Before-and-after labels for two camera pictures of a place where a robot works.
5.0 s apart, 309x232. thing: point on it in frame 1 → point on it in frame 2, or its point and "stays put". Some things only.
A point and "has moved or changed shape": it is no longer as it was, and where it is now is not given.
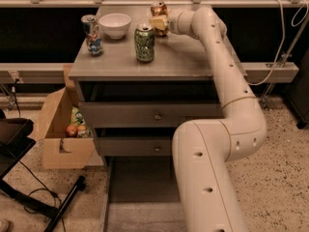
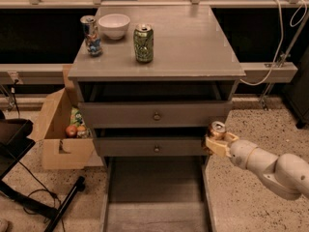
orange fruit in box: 81,128 stays put
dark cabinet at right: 297,94 stays put
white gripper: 174,22 → 241,154
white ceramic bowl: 115,24 stays put
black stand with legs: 14,144 stays put
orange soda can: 158,9 has moved or changed shape
